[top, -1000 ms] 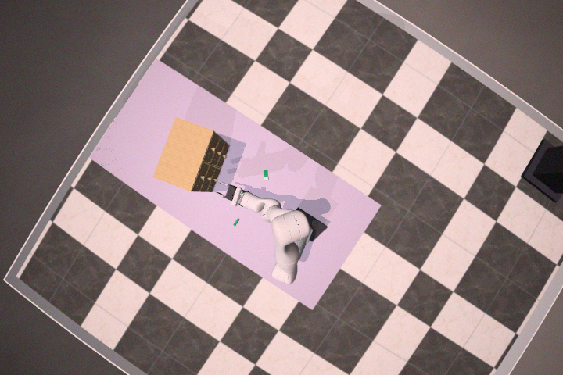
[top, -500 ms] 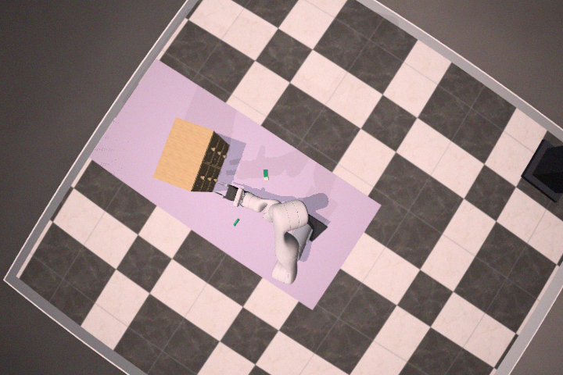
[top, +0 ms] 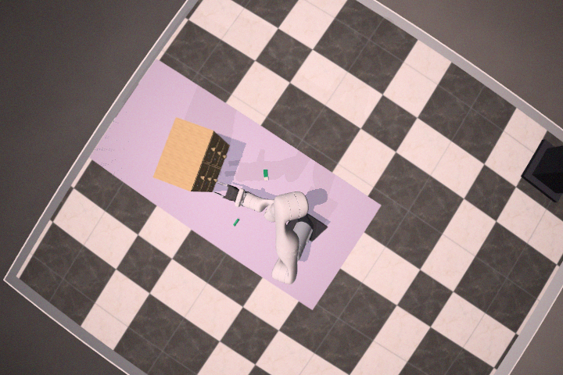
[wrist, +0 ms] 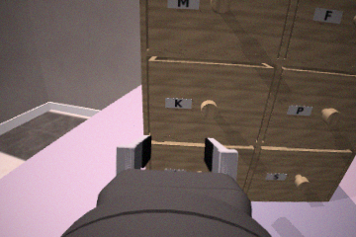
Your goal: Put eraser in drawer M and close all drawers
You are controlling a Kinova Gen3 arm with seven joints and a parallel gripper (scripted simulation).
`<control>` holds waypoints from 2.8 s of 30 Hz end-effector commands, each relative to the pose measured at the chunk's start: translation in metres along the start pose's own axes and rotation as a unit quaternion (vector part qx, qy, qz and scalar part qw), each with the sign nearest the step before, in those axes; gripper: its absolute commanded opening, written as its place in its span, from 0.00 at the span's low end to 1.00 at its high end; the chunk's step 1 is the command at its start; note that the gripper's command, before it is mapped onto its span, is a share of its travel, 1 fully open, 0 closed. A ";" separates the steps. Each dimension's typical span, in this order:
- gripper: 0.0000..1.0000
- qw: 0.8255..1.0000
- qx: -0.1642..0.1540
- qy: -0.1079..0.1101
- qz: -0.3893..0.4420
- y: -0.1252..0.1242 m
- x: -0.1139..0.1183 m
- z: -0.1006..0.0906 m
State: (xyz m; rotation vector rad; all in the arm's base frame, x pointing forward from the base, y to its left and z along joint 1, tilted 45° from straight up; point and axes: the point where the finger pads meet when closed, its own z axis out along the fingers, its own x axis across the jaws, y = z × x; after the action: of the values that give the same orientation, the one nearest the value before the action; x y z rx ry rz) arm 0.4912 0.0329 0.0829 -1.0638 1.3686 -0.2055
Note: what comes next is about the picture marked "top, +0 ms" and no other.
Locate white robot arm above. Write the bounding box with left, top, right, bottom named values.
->
left=249, top=191, right=313, bottom=284

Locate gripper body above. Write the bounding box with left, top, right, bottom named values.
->
left=225, top=185, right=256, bottom=209

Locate small wooden chest of drawers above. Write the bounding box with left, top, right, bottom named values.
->
left=153, top=117, right=230, bottom=192

